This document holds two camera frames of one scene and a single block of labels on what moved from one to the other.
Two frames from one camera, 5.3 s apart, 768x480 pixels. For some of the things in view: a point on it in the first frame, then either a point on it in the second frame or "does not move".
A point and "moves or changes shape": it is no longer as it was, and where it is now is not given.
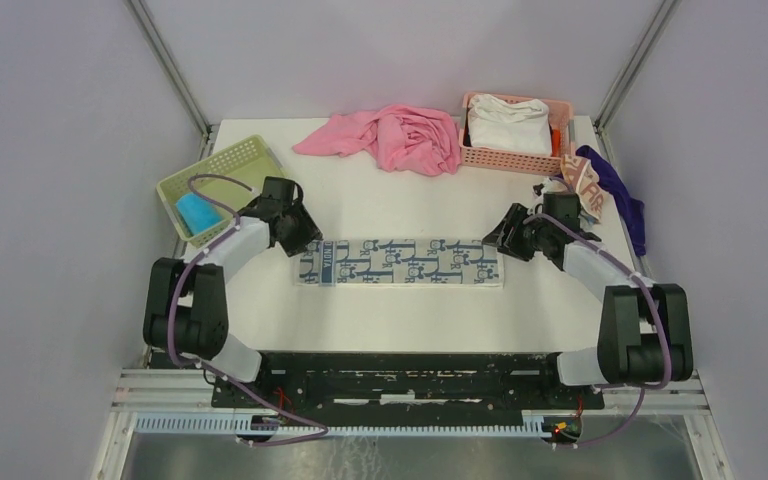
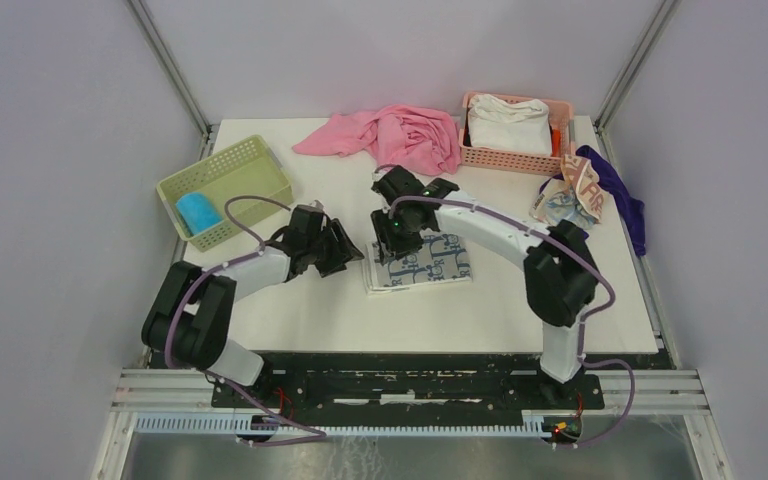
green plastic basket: [204, 199] does not move
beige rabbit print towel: [584, 180] does not move
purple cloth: [632, 212] does not move
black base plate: [407, 382] does not move
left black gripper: [308, 230] -> [343, 251]
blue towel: [198, 213] does not move
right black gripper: [513, 217] -> [388, 242]
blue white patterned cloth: [403, 262] moves or changes shape
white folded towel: [513, 126] does not move
